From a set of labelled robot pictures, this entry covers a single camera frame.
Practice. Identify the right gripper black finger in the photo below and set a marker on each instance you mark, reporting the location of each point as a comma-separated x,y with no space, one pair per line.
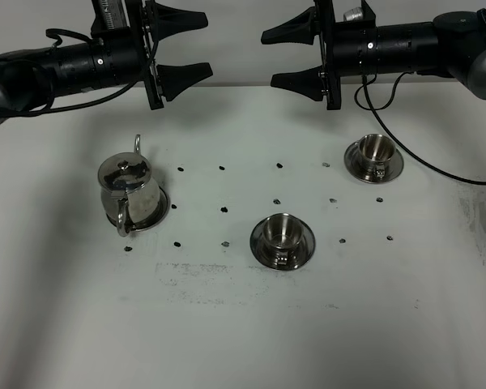
307,83
300,29

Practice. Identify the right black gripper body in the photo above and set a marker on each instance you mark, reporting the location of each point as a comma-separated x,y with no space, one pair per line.
325,26

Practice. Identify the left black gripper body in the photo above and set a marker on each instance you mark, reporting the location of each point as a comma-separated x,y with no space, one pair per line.
142,16

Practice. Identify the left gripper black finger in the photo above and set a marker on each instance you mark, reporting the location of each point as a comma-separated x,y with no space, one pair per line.
171,21
176,79

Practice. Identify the stainless steel teapot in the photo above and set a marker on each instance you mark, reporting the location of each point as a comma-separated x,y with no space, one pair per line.
120,175

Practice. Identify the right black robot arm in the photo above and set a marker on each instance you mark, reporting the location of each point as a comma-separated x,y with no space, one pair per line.
452,46

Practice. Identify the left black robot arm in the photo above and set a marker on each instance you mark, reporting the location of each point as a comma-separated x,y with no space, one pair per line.
81,71

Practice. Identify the far stainless steel teacup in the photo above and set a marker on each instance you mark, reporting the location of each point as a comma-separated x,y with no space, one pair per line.
376,148

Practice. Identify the stainless steel teacup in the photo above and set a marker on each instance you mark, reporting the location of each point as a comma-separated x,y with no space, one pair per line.
376,148
282,231

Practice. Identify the teapot steel saucer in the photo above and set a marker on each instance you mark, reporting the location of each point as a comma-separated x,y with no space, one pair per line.
145,210

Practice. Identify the near stainless steel teacup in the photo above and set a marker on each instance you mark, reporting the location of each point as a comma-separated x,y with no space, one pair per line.
282,231

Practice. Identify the far steel saucer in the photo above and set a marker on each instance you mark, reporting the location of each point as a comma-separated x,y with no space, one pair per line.
374,173

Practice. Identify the near steel saucer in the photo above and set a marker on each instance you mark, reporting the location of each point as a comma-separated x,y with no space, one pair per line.
282,260

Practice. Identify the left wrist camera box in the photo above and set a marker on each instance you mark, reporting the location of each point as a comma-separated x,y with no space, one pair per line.
109,15

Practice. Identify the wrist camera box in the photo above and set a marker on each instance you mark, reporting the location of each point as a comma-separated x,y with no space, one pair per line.
363,14
109,15

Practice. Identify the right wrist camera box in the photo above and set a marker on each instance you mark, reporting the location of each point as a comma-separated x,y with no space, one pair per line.
363,14

